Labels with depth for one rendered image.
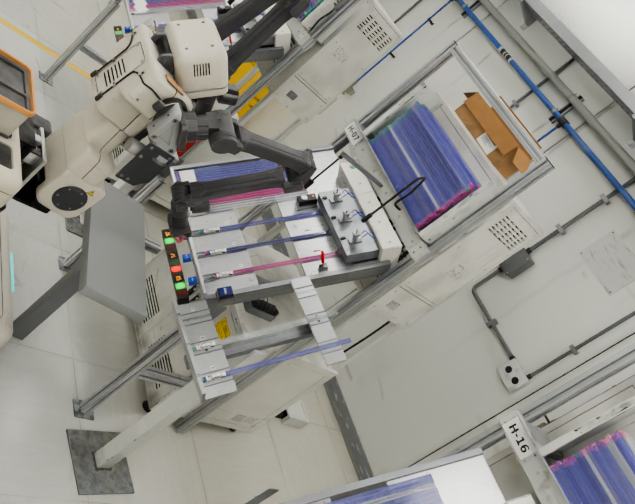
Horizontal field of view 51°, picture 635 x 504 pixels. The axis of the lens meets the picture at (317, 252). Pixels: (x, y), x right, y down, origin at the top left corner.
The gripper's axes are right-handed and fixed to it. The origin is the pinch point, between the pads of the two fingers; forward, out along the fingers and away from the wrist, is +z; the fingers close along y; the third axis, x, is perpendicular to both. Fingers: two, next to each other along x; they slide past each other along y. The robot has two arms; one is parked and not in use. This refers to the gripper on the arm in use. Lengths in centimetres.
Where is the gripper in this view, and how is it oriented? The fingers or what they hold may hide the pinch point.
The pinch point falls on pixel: (179, 240)
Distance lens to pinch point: 241.6
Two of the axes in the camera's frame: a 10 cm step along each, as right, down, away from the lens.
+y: -3.2, -7.4, 5.9
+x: -9.4, 1.4, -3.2
